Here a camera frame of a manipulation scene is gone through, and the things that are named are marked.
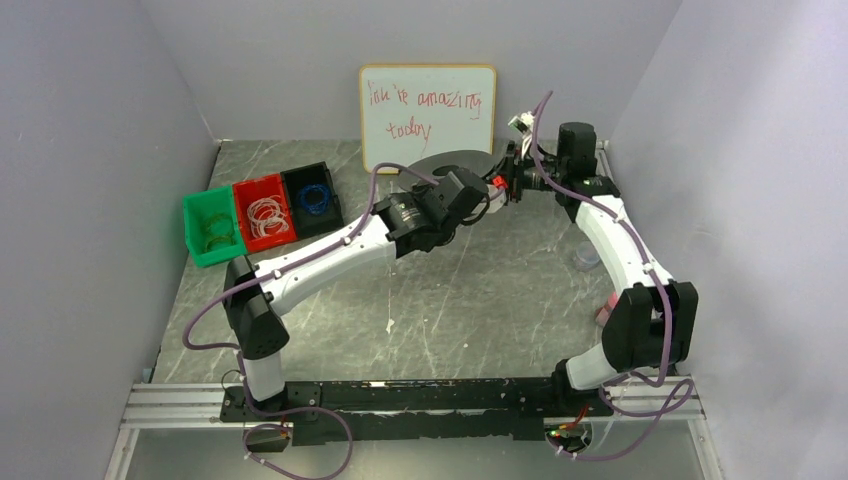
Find black cable spool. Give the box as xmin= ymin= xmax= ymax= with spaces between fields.
xmin=397 ymin=150 xmax=499 ymax=191

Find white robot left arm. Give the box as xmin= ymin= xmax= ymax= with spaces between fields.
xmin=223 ymin=167 xmax=497 ymax=401

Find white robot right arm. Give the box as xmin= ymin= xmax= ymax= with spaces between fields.
xmin=495 ymin=113 xmax=699 ymax=390

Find clear plastic cup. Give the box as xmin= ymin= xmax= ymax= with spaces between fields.
xmin=573 ymin=241 xmax=602 ymax=272

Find whiteboard with red writing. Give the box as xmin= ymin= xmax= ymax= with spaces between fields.
xmin=359 ymin=64 xmax=497 ymax=172

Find black plastic bin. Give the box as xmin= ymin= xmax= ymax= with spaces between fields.
xmin=280 ymin=162 xmax=344 ymax=240

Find pink small bottle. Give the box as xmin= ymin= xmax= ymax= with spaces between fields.
xmin=595 ymin=292 xmax=618 ymax=327

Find red plastic bin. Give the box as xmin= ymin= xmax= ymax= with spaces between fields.
xmin=232 ymin=173 xmax=297 ymax=253

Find green plastic bin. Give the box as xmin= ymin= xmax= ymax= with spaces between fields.
xmin=182 ymin=186 xmax=247 ymax=268

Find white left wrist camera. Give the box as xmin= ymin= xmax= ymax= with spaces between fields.
xmin=488 ymin=175 xmax=510 ymax=210

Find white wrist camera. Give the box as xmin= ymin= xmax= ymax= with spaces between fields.
xmin=508 ymin=111 xmax=535 ymax=156
xmin=488 ymin=175 xmax=510 ymax=210

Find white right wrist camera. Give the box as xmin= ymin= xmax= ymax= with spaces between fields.
xmin=508 ymin=111 xmax=535 ymax=156

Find blue coiled cables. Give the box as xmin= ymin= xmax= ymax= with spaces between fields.
xmin=294 ymin=184 xmax=333 ymax=217

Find white coiled cables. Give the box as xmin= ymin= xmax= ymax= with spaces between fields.
xmin=246 ymin=195 xmax=293 ymax=240

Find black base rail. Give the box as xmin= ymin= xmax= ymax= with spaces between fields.
xmin=220 ymin=377 xmax=612 ymax=446

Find green coiled cables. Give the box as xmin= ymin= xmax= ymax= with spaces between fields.
xmin=201 ymin=213 xmax=241 ymax=254

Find aluminium frame rail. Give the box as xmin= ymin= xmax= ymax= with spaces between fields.
xmin=105 ymin=376 xmax=724 ymax=479

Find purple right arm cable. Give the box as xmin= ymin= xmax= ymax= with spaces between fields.
xmin=527 ymin=90 xmax=696 ymax=463

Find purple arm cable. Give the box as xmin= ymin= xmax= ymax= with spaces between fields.
xmin=527 ymin=90 xmax=696 ymax=463
xmin=181 ymin=162 xmax=505 ymax=480

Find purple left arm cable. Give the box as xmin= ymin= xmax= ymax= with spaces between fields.
xmin=181 ymin=162 xmax=505 ymax=480

